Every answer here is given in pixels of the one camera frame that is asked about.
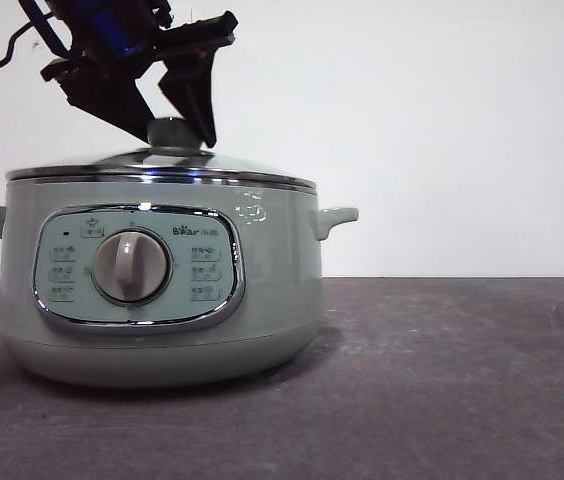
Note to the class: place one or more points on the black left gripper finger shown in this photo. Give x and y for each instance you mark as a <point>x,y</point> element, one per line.
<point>112,100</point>
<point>197,95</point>

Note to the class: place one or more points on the glass lid with green knob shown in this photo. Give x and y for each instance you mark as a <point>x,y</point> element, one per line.
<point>169,132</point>

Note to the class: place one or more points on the pale green electric cooking pot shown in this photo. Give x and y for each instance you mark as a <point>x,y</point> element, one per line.
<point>272,280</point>

